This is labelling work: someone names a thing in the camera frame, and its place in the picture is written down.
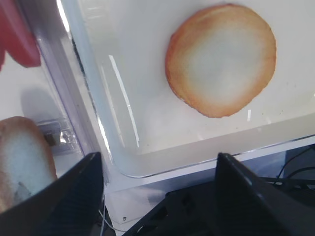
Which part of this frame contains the clear holder for left buns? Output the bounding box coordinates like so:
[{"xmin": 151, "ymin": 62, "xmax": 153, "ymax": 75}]
[{"xmin": 36, "ymin": 118, "xmax": 81, "ymax": 156}]

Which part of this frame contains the black cable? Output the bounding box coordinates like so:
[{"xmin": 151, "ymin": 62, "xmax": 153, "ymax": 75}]
[{"xmin": 278, "ymin": 146, "xmax": 315, "ymax": 184}]

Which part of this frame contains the bun slice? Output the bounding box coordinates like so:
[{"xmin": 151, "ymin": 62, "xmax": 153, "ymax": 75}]
[{"xmin": 165, "ymin": 3, "xmax": 277, "ymax": 118}]

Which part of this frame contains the red tomato slice outer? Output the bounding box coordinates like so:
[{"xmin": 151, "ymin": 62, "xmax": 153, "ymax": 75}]
[{"xmin": 0, "ymin": 0, "xmax": 41, "ymax": 68}]

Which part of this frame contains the white rectangular metal tray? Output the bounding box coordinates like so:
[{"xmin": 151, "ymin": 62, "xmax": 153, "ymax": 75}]
[{"xmin": 62, "ymin": 0, "xmax": 315, "ymax": 177}]

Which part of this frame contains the clear long left rail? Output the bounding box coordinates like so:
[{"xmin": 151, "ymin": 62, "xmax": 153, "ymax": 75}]
[{"xmin": 17, "ymin": 0, "xmax": 107, "ymax": 157}]

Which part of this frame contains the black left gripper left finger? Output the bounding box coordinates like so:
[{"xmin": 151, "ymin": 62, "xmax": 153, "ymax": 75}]
[{"xmin": 0, "ymin": 152, "xmax": 103, "ymax": 236}]

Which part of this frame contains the brown bun top left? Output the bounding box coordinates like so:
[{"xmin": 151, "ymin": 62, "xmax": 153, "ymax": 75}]
[{"xmin": 0, "ymin": 117, "xmax": 57, "ymax": 212}]

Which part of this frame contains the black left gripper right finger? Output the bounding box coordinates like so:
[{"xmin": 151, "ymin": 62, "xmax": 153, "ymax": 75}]
[{"xmin": 215, "ymin": 153, "xmax": 315, "ymax": 236}]

